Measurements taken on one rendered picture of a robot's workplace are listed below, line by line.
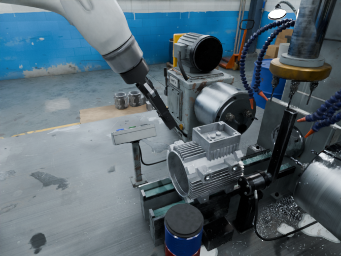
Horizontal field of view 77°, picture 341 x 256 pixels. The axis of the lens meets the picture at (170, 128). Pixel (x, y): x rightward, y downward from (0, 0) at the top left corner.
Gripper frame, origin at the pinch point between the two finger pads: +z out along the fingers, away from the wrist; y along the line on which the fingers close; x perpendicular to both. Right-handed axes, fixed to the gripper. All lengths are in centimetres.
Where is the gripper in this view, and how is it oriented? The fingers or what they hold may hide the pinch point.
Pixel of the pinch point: (167, 118)
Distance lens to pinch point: 67.6
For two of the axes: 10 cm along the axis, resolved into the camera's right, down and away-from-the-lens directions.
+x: -7.9, 6.1, -0.6
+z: 4.6, 6.5, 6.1
